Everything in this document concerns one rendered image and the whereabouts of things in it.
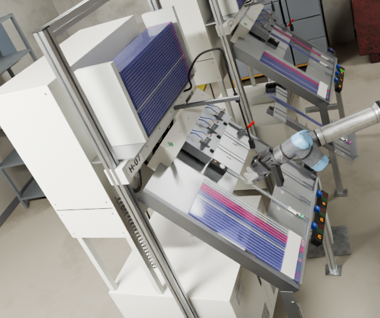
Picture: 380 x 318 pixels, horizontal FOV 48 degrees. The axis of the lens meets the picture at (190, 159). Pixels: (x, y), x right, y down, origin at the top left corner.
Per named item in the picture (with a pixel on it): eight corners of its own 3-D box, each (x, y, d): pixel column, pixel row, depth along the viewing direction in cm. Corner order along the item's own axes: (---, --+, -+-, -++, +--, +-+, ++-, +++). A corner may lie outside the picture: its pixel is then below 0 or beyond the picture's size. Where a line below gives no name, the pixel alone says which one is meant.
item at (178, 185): (247, 146, 217) (253, 139, 214) (210, 241, 168) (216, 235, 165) (192, 110, 215) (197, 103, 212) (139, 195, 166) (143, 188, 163)
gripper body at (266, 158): (251, 157, 188) (271, 143, 180) (265, 170, 189) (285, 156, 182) (247, 168, 182) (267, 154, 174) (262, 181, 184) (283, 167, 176)
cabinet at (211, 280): (286, 270, 267) (262, 195, 236) (264, 380, 215) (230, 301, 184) (192, 267, 296) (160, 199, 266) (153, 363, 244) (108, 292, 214)
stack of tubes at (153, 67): (192, 76, 202) (172, 20, 189) (149, 135, 164) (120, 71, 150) (168, 80, 208) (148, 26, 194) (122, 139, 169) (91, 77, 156)
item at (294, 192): (310, 182, 218) (315, 178, 216) (292, 288, 169) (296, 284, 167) (279, 162, 217) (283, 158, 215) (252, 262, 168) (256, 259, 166)
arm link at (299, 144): (315, 150, 167) (300, 138, 164) (294, 164, 174) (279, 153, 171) (315, 137, 173) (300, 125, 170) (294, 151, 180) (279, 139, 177)
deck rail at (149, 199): (290, 292, 171) (300, 285, 167) (290, 296, 169) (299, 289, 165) (138, 196, 166) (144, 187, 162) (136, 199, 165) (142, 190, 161)
